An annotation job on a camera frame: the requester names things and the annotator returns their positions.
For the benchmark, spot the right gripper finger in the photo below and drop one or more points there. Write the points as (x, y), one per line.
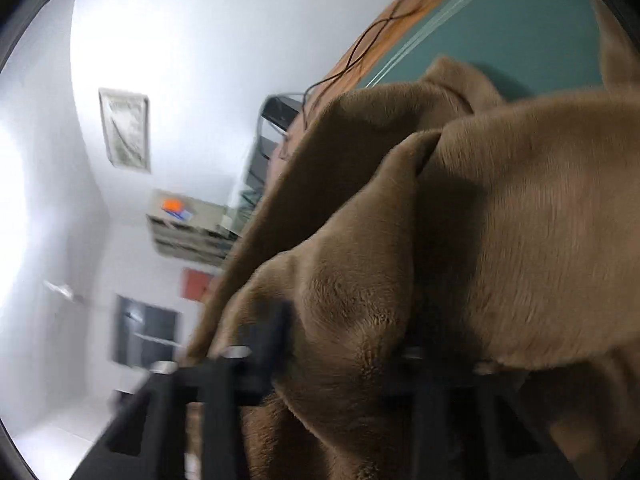
(147, 439)

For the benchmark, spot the brown fleece garment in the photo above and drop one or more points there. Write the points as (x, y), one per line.
(500, 238)

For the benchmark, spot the dark window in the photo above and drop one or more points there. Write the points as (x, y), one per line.
(144, 334)

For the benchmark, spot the beige shelf cabinet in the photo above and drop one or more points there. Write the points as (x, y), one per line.
(189, 229)

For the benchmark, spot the framed landscape painting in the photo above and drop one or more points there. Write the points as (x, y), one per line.
(125, 125)

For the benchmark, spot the black monitor on desk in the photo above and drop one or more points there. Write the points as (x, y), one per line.
(280, 110)

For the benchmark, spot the green table mat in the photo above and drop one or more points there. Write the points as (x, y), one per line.
(525, 47)

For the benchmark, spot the red poster on wall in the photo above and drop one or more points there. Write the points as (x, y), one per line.
(195, 284)

